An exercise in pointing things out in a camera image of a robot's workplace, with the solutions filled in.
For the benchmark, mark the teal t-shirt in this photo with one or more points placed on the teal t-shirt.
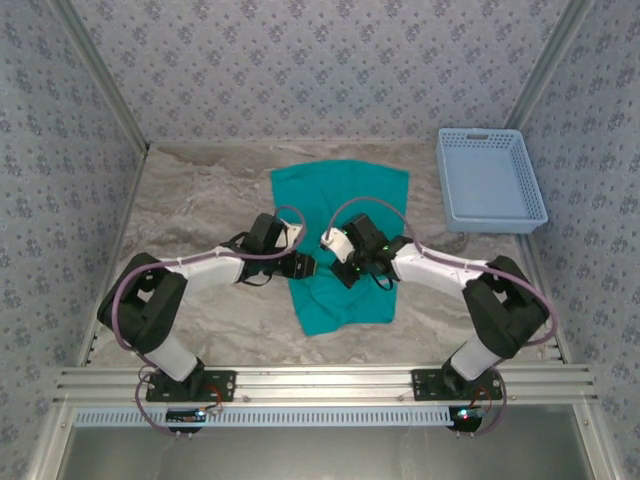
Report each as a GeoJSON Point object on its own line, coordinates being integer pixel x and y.
{"type": "Point", "coordinates": [350, 190]}

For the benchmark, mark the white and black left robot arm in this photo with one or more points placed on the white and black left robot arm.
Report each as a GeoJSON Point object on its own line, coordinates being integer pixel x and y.
{"type": "Point", "coordinates": [210, 270]}

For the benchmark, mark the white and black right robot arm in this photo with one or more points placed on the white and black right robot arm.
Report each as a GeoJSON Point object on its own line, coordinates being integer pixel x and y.
{"type": "Point", "coordinates": [435, 270]}

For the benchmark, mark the light blue plastic basket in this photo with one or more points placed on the light blue plastic basket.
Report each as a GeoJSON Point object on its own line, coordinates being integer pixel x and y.
{"type": "Point", "coordinates": [485, 180]}

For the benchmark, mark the grey metal sheet panel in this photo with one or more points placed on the grey metal sheet panel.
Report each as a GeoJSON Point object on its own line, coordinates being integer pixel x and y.
{"type": "Point", "coordinates": [320, 455]}

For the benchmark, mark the aluminium mounting rail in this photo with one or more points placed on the aluminium mounting rail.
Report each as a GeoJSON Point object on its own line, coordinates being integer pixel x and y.
{"type": "Point", "coordinates": [325, 382]}

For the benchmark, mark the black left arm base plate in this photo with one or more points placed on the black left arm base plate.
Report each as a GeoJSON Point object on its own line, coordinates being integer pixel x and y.
{"type": "Point", "coordinates": [225, 385]}

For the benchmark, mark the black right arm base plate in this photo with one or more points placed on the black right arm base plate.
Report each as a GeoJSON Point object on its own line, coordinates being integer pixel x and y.
{"type": "Point", "coordinates": [425, 382]}

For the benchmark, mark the aluminium frame post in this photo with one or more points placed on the aluminium frame post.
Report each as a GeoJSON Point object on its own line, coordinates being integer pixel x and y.
{"type": "Point", "coordinates": [106, 75]}
{"type": "Point", "coordinates": [546, 65]}

